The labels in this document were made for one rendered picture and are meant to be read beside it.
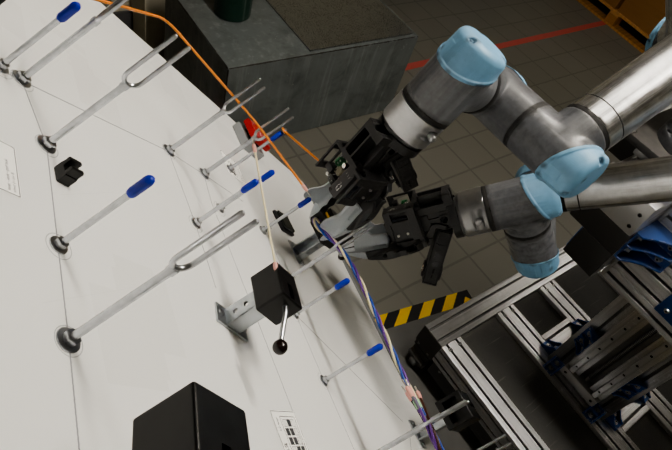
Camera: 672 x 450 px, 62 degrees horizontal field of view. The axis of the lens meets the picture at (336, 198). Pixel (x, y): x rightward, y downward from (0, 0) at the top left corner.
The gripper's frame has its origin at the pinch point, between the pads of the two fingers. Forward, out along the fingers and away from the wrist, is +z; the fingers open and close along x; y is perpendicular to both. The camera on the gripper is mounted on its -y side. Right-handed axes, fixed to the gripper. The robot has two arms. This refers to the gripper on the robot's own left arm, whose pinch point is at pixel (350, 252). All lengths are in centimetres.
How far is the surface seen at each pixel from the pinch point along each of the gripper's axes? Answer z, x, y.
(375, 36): 13, -178, 14
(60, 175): 2, 48, 37
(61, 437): -4, 65, 27
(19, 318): -2, 61, 32
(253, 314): -3.4, 42.0, 17.5
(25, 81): 6, 42, 44
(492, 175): -19, -189, -72
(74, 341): -3, 60, 29
